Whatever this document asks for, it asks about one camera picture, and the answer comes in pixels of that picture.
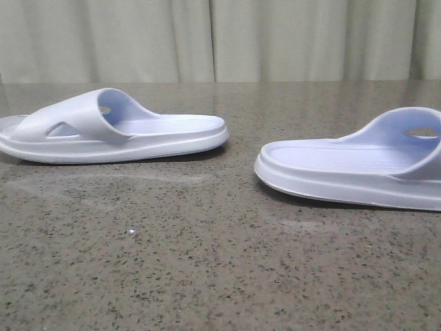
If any light blue slipper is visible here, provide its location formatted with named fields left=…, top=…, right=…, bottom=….
left=254, top=107, right=440, bottom=211
left=1, top=88, right=229, bottom=164

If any pale green curtain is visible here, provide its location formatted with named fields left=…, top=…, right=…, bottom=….
left=1, top=1, right=440, bottom=83

